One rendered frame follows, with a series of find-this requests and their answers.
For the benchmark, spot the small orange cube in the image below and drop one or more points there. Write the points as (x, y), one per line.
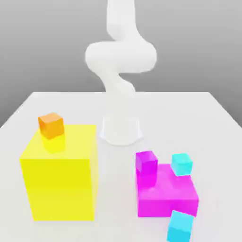
(52, 126)

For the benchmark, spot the large yellow box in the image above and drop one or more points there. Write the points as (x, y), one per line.
(60, 185)

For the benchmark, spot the small purple cube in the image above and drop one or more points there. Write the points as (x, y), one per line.
(147, 162)

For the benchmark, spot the small cyan cube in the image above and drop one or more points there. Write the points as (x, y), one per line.
(179, 226)
(181, 164)

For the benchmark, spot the large magenta box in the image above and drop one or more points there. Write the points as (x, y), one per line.
(170, 194)

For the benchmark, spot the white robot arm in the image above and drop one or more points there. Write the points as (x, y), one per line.
(121, 56)

